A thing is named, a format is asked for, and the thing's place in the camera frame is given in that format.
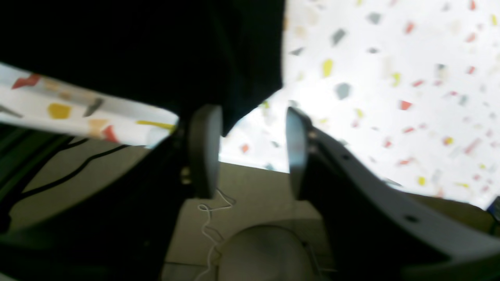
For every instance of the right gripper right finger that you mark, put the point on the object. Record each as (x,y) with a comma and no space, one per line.
(373,229)

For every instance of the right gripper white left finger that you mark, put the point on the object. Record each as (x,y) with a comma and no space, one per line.
(122,233)

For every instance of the terrazzo patterned tablecloth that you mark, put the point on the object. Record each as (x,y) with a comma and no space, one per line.
(410,87)

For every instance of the black t-shirt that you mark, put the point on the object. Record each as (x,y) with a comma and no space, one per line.
(174,54)

